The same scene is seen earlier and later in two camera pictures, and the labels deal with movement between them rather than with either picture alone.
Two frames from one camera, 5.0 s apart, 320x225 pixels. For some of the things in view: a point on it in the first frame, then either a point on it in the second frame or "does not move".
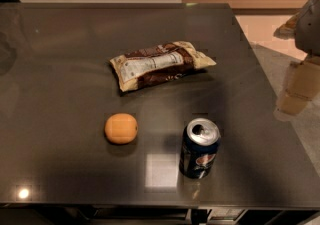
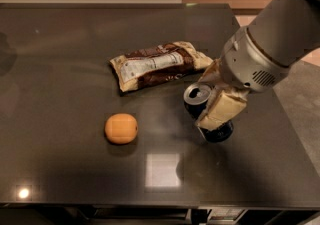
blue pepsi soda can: x=199 y=148 -> x=195 y=100
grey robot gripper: x=309 y=30 -> x=250 y=61
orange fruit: x=121 y=128 does not move
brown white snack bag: x=158 y=63 does not move
